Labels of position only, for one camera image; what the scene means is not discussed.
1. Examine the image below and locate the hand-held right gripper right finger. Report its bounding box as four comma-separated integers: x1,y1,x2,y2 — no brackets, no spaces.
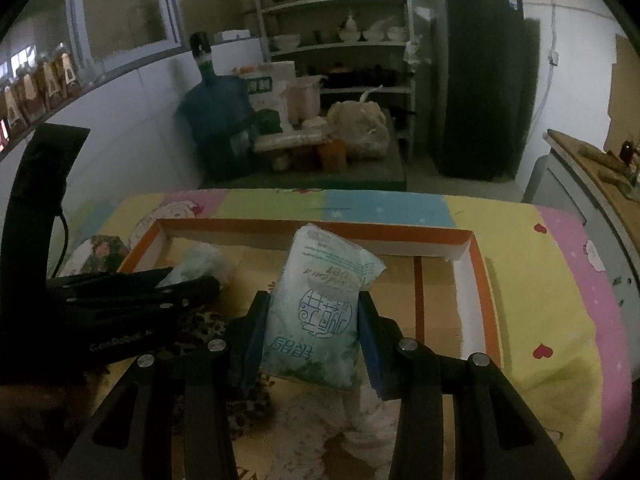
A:
357,291,576,480

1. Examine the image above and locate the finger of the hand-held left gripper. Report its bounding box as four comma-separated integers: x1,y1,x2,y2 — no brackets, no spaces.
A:
65,277,222,322
47,267,176,292

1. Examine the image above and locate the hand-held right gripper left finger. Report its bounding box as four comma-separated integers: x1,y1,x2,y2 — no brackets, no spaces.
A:
62,290,273,480

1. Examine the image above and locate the green cup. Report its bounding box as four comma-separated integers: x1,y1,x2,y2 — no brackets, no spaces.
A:
165,242,236,291

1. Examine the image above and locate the white tissue packet green print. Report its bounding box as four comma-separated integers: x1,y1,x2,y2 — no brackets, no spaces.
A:
260,222,386,391

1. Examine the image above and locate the orange rimmed cardboard box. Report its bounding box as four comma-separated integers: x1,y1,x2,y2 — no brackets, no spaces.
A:
117,217,503,480

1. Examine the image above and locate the floral print packet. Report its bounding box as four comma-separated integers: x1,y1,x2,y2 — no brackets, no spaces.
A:
62,234,131,278

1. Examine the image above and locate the leopard print cloth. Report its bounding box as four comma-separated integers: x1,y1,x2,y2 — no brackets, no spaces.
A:
170,310,273,441

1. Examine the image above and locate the white plush toy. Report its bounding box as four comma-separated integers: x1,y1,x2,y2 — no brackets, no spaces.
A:
272,375,401,480

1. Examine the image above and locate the row of bottles on sill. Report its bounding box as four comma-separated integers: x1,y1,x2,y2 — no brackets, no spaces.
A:
0,42,83,153

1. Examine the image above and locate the green low table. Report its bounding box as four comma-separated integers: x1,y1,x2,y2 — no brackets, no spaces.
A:
202,135,407,191

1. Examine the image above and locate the colourful printed blanket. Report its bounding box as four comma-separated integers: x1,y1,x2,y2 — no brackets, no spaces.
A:
50,187,631,480

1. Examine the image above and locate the blue water jug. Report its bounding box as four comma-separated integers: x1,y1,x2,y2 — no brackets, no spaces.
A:
179,72,258,181

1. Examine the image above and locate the orange jar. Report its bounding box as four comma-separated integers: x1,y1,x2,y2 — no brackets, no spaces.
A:
320,141,347,171

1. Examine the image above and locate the white carton with green label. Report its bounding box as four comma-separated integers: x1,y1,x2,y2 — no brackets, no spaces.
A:
242,61,296,126

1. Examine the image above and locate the translucent plastic bucket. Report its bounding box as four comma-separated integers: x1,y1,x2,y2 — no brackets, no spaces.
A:
285,76,323,126

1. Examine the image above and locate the clear plastic bag with food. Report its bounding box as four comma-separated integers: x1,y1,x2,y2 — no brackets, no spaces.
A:
326,87,391,161

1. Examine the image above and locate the water jug pump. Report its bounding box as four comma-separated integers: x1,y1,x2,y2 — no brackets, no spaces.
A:
190,32,214,77

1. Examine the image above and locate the kitchen counter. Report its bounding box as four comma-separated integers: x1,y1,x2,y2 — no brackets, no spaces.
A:
522,129,640,281

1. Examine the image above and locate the dark refrigerator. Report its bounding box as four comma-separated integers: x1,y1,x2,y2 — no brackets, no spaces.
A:
430,0,543,181

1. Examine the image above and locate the metal shelf rack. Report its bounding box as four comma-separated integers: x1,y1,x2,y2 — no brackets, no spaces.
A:
252,0,418,161

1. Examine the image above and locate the black cable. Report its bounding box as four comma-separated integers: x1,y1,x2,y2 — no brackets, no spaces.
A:
52,212,71,276

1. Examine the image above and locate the interior window frame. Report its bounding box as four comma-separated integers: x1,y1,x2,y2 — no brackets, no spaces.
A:
0,0,183,93

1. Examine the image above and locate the cardboard wall panel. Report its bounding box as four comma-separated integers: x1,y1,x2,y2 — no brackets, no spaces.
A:
607,35,640,151

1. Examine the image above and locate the wall cable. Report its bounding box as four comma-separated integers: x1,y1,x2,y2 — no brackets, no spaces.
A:
532,0,560,126

